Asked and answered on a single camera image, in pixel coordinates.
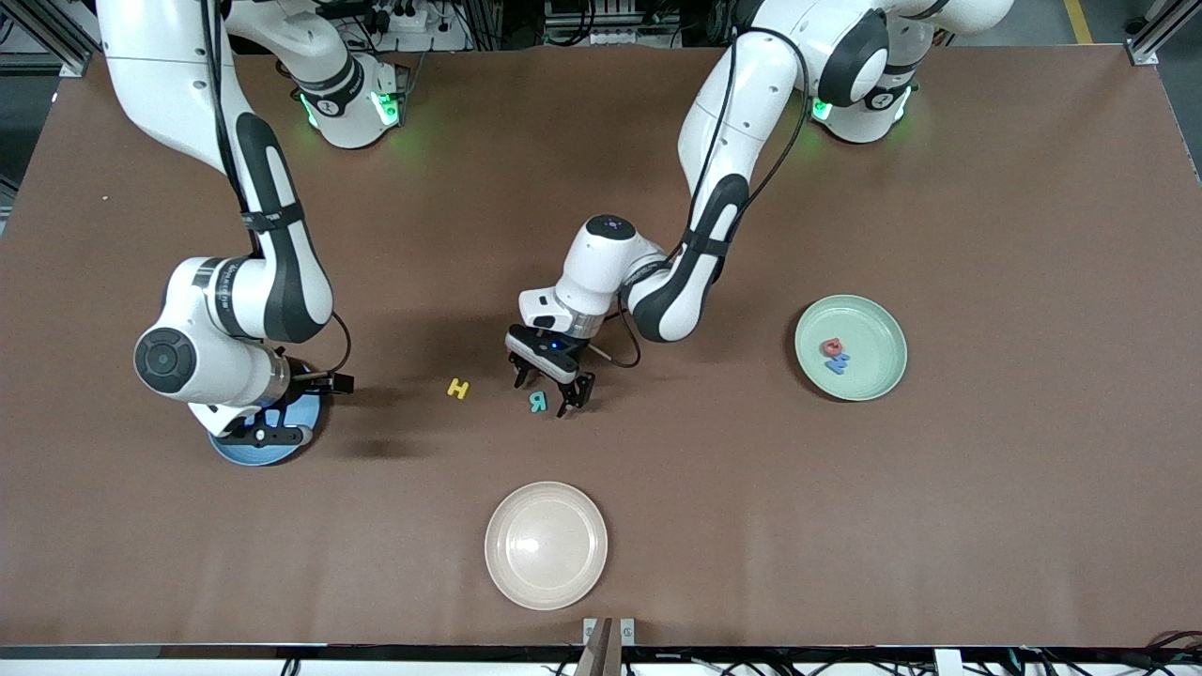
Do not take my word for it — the blue plate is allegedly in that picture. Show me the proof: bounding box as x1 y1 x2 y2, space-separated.
208 390 330 468

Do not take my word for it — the beige plate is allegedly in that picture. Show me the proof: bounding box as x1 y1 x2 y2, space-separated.
485 481 609 612

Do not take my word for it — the green plate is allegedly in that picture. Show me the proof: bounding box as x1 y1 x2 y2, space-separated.
794 294 909 403

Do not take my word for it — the long white power strip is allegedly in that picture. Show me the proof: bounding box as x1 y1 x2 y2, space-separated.
545 23 682 48

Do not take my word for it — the white power strip with plugs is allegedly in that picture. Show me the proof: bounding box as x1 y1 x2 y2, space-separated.
362 0 470 53

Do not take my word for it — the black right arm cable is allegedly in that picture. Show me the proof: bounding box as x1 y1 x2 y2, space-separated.
197 0 353 381

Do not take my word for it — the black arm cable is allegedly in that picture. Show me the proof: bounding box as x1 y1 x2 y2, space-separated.
197 0 353 381
587 26 810 369

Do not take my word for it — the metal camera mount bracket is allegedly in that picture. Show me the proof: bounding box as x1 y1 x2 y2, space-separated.
582 617 637 676

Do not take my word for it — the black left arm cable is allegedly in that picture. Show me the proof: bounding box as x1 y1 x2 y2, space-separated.
587 26 810 369

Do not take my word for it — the aluminium frame profile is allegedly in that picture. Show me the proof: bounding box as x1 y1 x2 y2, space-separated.
1127 0 1202 67
0 0 132 76

